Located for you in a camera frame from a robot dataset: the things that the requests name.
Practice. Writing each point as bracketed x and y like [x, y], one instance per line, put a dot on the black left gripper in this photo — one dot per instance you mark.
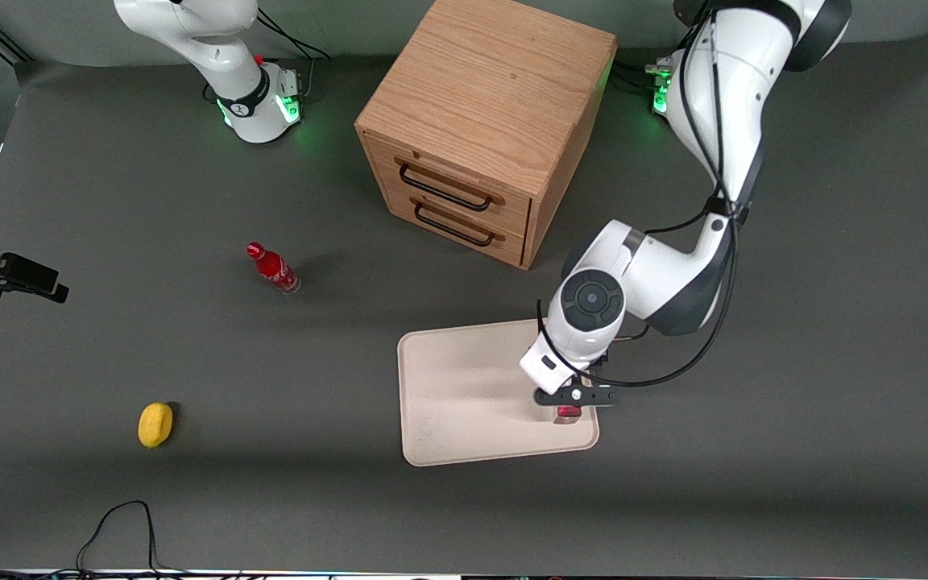
[602, 359]

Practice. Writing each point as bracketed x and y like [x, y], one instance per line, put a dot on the red cookie box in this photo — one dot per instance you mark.
[569, 414]

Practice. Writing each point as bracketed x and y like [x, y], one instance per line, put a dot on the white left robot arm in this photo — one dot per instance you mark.
[722, 97]

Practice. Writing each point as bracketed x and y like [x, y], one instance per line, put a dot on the beige plastic tray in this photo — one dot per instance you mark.
[464, 395]

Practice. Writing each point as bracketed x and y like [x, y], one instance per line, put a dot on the yellow lemon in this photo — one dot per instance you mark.
[155, 424]

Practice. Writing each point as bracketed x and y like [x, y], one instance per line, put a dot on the wooden drawer front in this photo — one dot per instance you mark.
[464, 173]
[464, 242]

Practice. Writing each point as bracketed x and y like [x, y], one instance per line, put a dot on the red cola bottle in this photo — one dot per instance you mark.
[274, 269]

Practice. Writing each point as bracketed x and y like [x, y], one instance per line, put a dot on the wooden drawer cabinet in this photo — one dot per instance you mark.
[488, 97]

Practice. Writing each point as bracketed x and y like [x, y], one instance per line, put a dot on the black frame rail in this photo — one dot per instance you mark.
[1, 42]

